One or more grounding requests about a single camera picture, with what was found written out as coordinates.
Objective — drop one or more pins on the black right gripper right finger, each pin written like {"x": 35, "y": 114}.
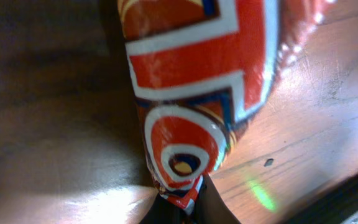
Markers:
{"x": 210, "y": 208}

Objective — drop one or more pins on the orange brown candy bar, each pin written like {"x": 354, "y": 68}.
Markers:
{"x": 200, "y": 71}

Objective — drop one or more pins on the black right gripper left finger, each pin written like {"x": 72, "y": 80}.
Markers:
{"x": 163, "y": 212}

